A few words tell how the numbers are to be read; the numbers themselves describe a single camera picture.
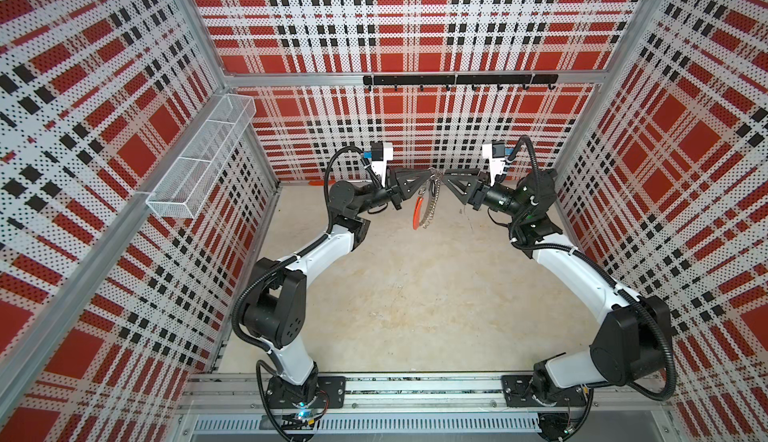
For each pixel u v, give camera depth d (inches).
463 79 34.8
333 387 29.1
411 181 26.7
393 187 24.3
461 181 27.3
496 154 23.8
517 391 28.9
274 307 18.4
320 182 50.1
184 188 35.9
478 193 24.2
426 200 28.6
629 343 16.4
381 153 23.4
